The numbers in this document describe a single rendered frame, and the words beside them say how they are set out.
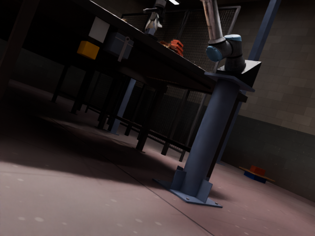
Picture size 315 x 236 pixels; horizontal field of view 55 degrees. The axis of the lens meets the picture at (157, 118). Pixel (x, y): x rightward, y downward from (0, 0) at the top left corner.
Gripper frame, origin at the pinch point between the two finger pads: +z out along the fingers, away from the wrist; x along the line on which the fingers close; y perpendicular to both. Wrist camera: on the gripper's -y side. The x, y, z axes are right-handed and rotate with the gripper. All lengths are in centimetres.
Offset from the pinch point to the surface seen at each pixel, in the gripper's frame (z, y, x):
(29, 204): 96, -82, -98
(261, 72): -99, 501, 284
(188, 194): 104, 35, -54
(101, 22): 15, -49, -28
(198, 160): 80, 35, -53
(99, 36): 23, -47, -28
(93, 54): 34, -49, -30
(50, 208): 97, -75, -99
